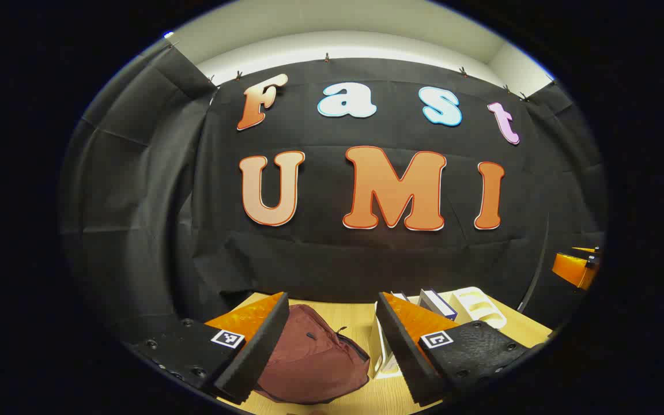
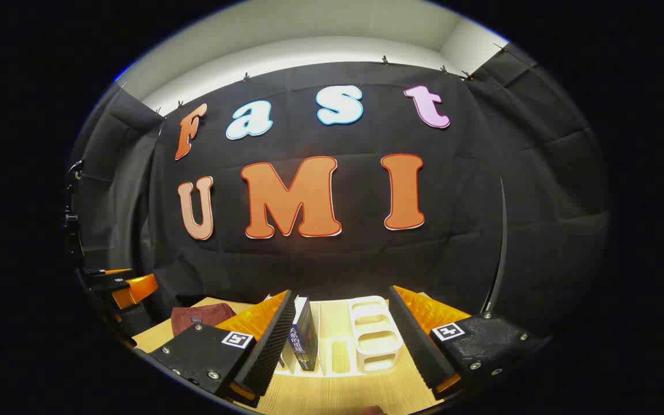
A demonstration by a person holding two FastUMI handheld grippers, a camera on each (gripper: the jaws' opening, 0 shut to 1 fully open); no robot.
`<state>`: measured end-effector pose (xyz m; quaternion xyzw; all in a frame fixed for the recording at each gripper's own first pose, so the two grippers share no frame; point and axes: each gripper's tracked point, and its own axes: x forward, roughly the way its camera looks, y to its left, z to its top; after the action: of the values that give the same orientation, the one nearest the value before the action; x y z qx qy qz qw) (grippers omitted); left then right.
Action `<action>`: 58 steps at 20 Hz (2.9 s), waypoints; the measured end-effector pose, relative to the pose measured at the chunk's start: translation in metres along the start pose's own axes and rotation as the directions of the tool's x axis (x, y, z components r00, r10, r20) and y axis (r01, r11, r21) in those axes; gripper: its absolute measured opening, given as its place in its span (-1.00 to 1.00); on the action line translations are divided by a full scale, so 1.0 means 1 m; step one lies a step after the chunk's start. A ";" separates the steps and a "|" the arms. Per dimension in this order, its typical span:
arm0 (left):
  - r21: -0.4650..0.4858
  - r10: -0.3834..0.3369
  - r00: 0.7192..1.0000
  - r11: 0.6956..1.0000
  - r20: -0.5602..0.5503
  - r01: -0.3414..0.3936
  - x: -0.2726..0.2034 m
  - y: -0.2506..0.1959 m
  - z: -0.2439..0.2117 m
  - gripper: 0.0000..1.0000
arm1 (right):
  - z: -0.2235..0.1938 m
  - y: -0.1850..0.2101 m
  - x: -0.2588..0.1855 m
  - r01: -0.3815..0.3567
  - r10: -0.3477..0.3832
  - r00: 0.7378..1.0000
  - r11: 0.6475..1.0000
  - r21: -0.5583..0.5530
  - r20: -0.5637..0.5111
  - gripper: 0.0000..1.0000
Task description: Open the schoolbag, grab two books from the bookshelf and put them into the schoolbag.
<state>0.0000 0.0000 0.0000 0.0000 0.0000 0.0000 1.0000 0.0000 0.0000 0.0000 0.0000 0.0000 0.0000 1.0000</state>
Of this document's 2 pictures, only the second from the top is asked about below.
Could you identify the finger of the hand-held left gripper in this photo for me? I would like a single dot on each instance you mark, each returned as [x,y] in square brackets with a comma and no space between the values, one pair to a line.
[133,289]

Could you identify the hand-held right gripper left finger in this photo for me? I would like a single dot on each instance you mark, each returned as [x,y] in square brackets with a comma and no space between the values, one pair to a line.
[268,346]

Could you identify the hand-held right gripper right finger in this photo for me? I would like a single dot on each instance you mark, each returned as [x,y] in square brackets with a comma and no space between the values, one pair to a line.
[418,340]

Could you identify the blue book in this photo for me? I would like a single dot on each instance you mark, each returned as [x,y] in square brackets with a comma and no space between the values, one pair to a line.
[304,340]

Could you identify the white bookshelf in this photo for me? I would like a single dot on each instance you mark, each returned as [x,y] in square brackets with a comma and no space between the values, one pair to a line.
[375,340]

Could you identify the maroon schoolbag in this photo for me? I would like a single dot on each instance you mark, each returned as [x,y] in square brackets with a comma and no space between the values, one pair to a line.
[199,317]

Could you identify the thin black pole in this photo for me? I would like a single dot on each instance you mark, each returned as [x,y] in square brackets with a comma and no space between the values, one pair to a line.
[502,242]

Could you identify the row of black cloth clips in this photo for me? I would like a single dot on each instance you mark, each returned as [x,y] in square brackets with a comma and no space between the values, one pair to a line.
[385,60]

